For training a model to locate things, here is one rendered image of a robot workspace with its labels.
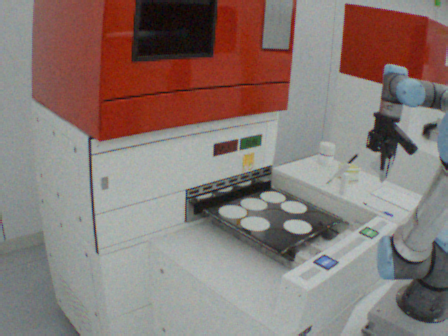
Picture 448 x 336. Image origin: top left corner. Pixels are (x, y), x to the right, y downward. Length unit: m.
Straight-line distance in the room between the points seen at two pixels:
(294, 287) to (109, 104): 0.69
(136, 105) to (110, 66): 0.15
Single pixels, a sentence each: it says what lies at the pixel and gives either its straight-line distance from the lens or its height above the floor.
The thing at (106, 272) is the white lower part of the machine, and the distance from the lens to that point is 1.43.
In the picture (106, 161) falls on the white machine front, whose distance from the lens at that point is 1.25.
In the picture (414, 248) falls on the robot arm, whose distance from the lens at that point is 0.98.
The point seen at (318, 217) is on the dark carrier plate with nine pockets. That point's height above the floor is 0.90.
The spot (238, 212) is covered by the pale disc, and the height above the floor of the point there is 0.90.
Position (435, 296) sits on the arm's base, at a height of 0.96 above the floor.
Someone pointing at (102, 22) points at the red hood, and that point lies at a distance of 1.11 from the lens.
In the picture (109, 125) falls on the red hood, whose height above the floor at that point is 1.27.
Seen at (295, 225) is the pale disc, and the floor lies 0.90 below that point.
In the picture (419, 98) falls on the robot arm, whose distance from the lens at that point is 1.11.
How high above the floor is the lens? 1.59
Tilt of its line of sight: 21 degrees down
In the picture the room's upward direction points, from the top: 5 degrees clockwise
